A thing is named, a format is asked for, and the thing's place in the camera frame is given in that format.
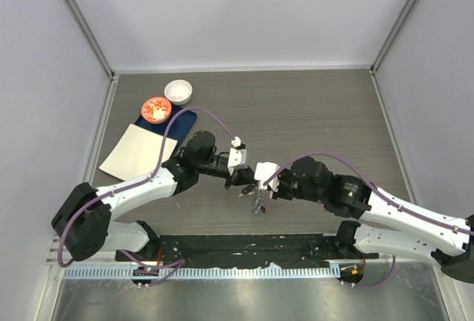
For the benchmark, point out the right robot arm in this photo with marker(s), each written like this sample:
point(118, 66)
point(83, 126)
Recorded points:
point(381, 223)

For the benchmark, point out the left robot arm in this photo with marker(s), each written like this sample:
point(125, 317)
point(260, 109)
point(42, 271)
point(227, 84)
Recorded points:
point(87, 221)

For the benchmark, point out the orange patterned bowl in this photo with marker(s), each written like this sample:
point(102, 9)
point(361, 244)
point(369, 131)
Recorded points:
point(156, 110)

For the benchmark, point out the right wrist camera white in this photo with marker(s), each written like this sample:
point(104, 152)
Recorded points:
point(266, 176)

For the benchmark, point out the blue tray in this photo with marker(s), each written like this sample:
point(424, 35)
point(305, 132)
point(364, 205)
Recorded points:
point(180, 128)

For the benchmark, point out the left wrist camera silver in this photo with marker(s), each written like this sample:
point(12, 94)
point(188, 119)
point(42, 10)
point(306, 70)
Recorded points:
point(237, 160)

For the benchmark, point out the white bowl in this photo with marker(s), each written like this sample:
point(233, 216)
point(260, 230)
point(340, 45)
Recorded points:
point(178, 92)

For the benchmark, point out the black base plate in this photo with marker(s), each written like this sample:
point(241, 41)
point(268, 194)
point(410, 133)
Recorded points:
point(251, 251)

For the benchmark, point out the large keyring with blue handle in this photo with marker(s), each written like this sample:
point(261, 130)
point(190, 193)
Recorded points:
point(252, 190)

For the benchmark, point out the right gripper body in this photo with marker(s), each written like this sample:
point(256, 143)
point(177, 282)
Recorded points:
point(289, 187)

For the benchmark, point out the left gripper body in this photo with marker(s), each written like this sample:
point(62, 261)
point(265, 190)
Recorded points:
point(233, 179)

